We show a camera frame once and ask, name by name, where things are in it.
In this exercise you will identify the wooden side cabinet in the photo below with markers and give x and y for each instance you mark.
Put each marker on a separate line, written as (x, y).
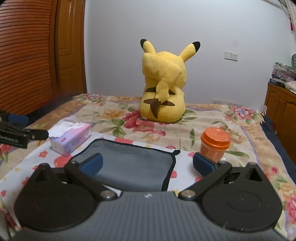
(281, 109)

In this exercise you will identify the patterned curtain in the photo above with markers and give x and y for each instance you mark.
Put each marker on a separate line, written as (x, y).
(289, 7)

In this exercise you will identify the floral bed blanket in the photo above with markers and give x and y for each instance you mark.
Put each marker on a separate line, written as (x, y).
(251, 140)

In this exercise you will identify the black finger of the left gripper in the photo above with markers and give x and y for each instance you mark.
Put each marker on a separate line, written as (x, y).
(36, 134)

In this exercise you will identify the orange lidded drink cup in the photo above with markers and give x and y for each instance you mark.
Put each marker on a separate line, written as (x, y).
(214, 143)

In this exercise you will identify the wooden slatted headboard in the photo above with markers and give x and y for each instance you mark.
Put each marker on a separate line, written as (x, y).
(28, 75)

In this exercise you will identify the white wall switch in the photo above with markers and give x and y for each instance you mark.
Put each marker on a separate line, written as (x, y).
(230, 56)

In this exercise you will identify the pink tissue box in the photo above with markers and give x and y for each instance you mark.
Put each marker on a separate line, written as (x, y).
(66, 136)

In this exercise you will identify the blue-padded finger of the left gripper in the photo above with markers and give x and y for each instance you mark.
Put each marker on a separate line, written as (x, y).
(13, 118)

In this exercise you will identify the wooden door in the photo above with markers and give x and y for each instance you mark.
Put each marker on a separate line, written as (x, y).
(69, 47)

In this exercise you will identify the purple and grey towel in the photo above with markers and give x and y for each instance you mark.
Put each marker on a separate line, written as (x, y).
(131, 168)

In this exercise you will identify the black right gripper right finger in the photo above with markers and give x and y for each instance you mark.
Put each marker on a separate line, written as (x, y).
(212, 173)

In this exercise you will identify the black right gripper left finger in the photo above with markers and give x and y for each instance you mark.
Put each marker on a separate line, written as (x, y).
(83, 174)

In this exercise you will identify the yellow Pikachu plush toy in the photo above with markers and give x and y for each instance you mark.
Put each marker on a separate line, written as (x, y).
(165, 76)

